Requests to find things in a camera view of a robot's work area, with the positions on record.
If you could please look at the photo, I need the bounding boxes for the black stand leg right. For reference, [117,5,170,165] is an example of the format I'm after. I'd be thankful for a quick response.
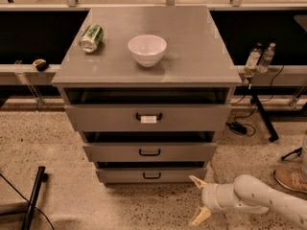
[249,89,279,142]

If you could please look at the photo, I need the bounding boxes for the grey bottom drawer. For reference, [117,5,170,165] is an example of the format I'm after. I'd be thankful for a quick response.
[96,168,207,184]

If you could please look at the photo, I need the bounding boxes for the black power adapter with cable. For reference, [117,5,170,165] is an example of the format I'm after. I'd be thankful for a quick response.
[226,109,256,137]

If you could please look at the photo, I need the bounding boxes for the white ceramic bowl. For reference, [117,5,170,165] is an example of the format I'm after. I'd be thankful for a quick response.
[128,34,167,67]

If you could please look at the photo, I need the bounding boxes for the grey top drawer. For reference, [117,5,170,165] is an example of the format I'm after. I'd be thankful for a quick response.
[65,104,230,132]

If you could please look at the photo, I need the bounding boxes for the grey middle drawer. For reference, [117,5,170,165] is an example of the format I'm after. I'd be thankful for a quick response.
[83,143,217,162]

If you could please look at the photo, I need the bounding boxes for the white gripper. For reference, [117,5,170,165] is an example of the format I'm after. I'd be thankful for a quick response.
[189,175,238,226]

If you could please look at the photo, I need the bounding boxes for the black yellow tape measure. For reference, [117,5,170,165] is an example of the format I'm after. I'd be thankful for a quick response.
[33,58,49,72]

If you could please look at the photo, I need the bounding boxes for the black stand leg left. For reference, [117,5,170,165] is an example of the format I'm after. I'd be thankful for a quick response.
[21,166,48,230]

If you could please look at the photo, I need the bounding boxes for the grey drawer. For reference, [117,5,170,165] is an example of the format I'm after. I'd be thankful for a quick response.
[65,104,230,132]
[96,168,207,184]
[83,143,217,162]

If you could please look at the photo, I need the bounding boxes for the green soda can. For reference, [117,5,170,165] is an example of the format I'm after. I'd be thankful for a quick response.
[79,24,104,54]

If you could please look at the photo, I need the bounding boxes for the left clear plastic bottle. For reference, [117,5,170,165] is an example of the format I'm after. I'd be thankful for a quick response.
[244,43,262,75]

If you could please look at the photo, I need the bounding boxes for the black stand leg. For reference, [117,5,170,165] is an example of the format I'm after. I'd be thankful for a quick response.
[249,89,279,142]
[21,166,48,230]

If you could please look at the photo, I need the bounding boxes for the grey drawer cabinet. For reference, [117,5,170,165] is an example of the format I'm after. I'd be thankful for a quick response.
[53,6,241,184]

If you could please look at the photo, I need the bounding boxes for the clear plastic bottle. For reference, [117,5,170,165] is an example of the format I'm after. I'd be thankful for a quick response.
[257,43,276,73]
[244,43,262,75]

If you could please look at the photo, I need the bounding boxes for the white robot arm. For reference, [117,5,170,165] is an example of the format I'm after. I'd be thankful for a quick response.
[190,174,307,230]

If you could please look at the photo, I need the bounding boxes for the right clear plastic bottle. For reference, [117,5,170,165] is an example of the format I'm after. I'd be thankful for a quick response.
[257,43,276,73]

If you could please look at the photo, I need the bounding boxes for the white label tag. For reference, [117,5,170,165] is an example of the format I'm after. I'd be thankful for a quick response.
[140,116,157,124]

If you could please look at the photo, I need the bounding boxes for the beige sneaker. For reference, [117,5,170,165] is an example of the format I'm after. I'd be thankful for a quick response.
[273,169,307,193]

